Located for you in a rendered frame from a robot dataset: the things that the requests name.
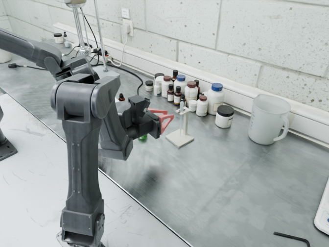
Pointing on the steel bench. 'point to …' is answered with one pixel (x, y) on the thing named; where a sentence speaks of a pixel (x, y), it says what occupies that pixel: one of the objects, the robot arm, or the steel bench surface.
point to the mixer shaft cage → (81, 34)
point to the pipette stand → (177, 140)
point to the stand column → (100, 36)
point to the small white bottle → (157, 88)
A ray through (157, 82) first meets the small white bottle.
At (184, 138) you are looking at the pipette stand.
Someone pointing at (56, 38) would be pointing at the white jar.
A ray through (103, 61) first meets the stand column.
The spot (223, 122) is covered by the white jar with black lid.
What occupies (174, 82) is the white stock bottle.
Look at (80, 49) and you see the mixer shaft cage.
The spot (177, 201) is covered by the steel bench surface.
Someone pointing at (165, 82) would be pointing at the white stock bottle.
